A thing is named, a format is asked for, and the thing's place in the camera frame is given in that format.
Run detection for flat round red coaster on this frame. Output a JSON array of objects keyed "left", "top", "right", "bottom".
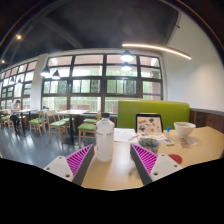
[{"left": 167, "top": 153, "right": 184, "bottom": 165}]

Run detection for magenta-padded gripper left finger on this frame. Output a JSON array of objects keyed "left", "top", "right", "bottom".
[{"left": 43, "top": 143, "right": 96, "bottom": 187}]

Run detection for small white calculator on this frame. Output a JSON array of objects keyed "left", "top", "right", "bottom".
[{"left": 162, "top": 137, "right": 176, "bottom": 147}]

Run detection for white paper sheets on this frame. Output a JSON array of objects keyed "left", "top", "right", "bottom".
[{"left": 113, "top": 127, "right": 138, "bottom": 144}]

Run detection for white bowl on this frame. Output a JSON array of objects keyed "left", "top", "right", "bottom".
[{"left": 173, "top": 121, "right": 197, "bottom": 139}]

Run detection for wooden dining table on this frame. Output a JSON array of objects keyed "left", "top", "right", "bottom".
[{"left": 54, "top": 109, "right": 89, "bottom": 146}]

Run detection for person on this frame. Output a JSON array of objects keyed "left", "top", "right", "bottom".
[{"left": 8, "top": 99, "right": 23, "bottom": 133}]

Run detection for green upholstered bench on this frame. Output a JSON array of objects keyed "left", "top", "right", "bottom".
[{"left": 116, "top": 99, "right": 191, "bottom": 131}]

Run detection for wooden chairs with green seats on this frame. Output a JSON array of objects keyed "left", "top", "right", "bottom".
[{"left": 0, "top": 109, "right": 103, "bottom": 148}]

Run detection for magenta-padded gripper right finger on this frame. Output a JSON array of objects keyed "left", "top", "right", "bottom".
[{"left": 129, "top": 143, "right": 184, "bottom": 186}]

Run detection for curved linear ceiling light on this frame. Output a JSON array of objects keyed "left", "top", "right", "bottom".
[{"left": 121, "top": 42, "right": 193, "bottom": 61}]

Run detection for pink card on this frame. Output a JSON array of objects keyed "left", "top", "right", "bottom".
[{"left": 179, "top": 137, "right": 191, "bottom": 149}]

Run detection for black-framed tablet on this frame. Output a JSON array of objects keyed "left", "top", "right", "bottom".
[{"left": 134, "top": 113, "right": 164, "bottom": 136}]

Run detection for white black-capped drink bottle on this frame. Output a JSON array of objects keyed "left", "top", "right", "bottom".
[{"left": 95, "top": 112, "right": 116, "bottom": 163}]

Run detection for white paper note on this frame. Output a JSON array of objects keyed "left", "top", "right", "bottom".
[{"left": 185, "top": 137, "right": 198, "bottom": 146}]

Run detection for dark-framed grid window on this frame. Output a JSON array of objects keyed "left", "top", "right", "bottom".
[{"left": 0, "top": 54, "right": 164, "bottom": 114}]

